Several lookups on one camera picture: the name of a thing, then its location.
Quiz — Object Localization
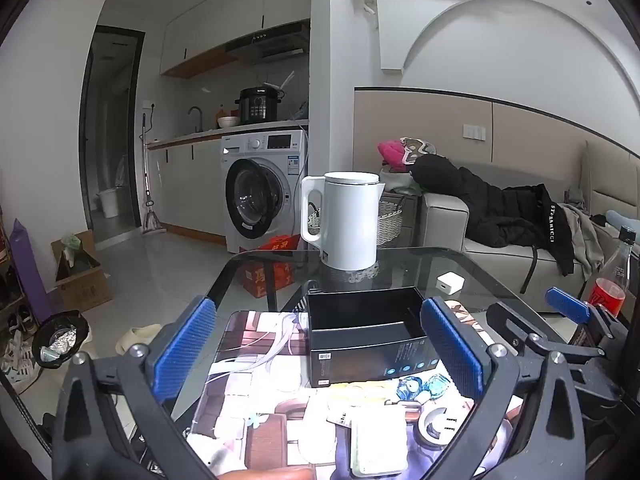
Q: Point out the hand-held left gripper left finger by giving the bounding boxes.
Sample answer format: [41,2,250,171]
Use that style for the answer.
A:
[52,296,221,480]

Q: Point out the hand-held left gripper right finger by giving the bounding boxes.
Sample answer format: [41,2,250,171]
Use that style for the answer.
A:
[419,296,588,480]

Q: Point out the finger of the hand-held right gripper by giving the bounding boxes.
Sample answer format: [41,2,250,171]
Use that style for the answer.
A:
[486,301,608,363]
[545,286,628,341]

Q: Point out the blue faceted glass piece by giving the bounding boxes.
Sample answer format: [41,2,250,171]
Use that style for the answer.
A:
[397,375,431,403]

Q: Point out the black cardboard box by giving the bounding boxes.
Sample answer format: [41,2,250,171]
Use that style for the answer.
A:
[305,286,443,389]

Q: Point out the white tape roll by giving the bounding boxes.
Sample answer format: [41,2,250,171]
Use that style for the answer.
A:
[415,405,461,448]

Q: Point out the white box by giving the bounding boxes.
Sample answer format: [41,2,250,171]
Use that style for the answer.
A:
[350,402,407,477]

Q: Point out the bottle with red label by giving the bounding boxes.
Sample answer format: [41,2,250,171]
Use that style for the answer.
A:
[587,225,638,318]

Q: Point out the beige slipper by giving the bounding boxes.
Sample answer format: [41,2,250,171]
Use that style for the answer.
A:
[115,324,163,356]

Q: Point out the grey clothing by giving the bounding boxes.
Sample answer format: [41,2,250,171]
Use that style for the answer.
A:
[557,202,608,281]

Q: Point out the beige sofa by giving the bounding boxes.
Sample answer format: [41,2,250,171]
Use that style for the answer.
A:
[417,140,640,311]

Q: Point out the printed table mat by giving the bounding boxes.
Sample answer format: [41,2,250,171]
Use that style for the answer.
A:
[172,307,526,480]

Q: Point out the light blue cloth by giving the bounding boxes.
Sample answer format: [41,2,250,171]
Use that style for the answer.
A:
[606,209,640,235]

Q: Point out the brown cardboard box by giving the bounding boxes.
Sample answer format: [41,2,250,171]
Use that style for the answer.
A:
[50,230,113,313]

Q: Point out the red cardboard box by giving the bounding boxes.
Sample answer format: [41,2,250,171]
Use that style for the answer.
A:
[242,234,301,299]

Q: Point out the trash bin with black bag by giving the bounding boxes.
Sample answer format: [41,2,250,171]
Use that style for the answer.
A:
[31,310,92,371]

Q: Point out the black jacket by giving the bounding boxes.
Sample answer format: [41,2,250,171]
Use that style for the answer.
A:
[410,154,581,277]

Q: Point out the mop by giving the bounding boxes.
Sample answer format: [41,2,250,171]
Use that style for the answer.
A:
[140,112,167,236]

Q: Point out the wicker basket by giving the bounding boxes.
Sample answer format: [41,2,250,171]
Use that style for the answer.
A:
[306,195,406,248]

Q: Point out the white flat packet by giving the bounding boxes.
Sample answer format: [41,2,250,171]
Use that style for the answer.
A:
[299,399,352,465]

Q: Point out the grey base cabinets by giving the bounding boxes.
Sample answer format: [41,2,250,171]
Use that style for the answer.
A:
[147,137,226,246]

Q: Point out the white bucket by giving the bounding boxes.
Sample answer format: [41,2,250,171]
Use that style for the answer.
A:
[96,187,121,218]

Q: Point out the white electric kettle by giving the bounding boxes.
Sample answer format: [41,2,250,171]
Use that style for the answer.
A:
[300,171,386,272]

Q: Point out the pile of shoes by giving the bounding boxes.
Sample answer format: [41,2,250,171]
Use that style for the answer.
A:
[0,305,40,393]

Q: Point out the purple yoga mat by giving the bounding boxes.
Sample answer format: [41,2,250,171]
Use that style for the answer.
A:
[10,218,53,326]

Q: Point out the white washing machine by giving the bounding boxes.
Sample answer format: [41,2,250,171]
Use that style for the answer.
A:
[220,130,309,254]

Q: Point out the patterned fabric pouch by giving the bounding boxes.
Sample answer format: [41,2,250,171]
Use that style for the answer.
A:
[400,136,437,166]

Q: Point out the pink cloth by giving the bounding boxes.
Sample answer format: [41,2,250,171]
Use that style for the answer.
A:
[377,140,408,170]

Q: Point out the black pressure cooker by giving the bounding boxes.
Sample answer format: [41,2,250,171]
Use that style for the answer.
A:
[235,86,285,125]

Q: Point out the range hood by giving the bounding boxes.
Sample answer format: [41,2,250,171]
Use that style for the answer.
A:
[225,22,311,63]

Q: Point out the dark door frame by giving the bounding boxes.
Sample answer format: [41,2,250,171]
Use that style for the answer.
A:
[80,25,146,243]

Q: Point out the white wall cabinets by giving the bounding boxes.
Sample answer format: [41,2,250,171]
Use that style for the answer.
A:
[160,0,315,78]

